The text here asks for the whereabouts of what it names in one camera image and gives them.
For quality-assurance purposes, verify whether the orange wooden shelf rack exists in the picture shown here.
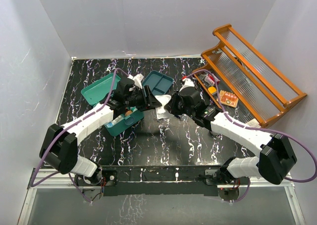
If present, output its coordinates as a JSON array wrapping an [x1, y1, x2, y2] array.
[[201, 24, 307, 128]]

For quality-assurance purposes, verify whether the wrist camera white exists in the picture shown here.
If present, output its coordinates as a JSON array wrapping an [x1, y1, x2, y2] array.
[[181, 77, 195, 89], [128, 73, 144, 89]]

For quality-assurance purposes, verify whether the white label box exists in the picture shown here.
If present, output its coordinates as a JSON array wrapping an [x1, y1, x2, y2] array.
[[246, 118, 261, 128]]

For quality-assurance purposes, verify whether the white gauze pack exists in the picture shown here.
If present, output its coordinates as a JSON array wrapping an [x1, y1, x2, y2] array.
[[155, 95, 172, 120]]

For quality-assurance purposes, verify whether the yellow small block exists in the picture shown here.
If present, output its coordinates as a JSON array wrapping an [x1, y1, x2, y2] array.
[[208, 86, 217, 96]]

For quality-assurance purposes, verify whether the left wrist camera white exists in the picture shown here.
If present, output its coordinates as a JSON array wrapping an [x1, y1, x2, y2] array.
[[128, 73, 144, 89]]

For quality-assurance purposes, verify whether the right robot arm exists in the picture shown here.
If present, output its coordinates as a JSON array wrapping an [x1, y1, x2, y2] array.
[[164, 87, 297, 185]]

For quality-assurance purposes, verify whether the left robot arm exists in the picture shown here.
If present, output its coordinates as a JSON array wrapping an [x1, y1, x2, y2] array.
[[40, 78, 162, 185]]

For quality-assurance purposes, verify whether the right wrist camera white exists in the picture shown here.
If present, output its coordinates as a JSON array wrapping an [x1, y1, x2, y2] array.
[[181, 77, 195, 89]]

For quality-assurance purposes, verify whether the dark teal divider tray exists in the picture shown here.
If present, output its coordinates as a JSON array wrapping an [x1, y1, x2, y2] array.
[[142, 70, 174, 96]]

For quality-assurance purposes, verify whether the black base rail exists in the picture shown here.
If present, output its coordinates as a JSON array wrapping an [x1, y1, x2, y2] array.
[[74, 164, 251, 197]]

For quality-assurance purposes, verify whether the brown medicine bottle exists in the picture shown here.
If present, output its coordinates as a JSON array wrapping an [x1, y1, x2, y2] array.
[[125, 110, 133, 117]]

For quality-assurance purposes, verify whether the red white small box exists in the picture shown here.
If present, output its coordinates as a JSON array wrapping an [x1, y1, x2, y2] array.
[[204, 74, 220, 86]]

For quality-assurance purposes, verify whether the green medicine box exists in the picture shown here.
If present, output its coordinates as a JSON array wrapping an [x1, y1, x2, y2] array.
[[81, 73, 144, 136]]

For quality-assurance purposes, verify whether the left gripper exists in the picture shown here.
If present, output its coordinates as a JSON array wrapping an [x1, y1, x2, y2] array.
[[124, 85, 161, 112]]

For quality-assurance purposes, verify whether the orange patterned card pack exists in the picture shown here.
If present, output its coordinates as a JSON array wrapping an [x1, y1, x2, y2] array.
[[219, 90, 239, 108]]

